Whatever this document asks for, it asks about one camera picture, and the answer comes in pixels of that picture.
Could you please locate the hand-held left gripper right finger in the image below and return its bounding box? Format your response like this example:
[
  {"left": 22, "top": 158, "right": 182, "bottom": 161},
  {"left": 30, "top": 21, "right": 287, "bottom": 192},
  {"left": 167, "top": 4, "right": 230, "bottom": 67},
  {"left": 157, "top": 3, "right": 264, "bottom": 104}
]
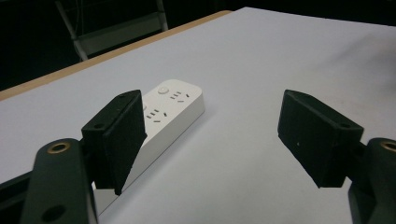
[{"left": 276, "top": 89, "right": 365, "bottom": 189}]

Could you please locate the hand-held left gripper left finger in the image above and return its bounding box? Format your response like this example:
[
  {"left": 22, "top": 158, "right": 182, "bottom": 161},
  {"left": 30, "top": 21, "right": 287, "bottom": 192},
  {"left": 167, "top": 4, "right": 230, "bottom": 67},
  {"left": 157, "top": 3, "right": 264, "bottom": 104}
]
[{"left": 80, "top": 89, "right": 149, "bottom": 197}]

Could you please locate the white power strip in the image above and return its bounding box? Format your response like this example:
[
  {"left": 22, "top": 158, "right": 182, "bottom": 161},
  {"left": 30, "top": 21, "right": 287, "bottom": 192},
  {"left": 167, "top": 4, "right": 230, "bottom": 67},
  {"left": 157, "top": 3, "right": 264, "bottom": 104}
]
[{"left": 92, "top": 78, "right": 206, "bottom": 217}]

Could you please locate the metal stand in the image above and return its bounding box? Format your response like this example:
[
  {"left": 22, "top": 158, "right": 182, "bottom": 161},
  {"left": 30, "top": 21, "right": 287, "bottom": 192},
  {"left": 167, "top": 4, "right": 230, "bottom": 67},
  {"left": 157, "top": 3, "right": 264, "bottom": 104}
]
[{"left": 54, "top": 0, "right": 169, "bottom": 62}]

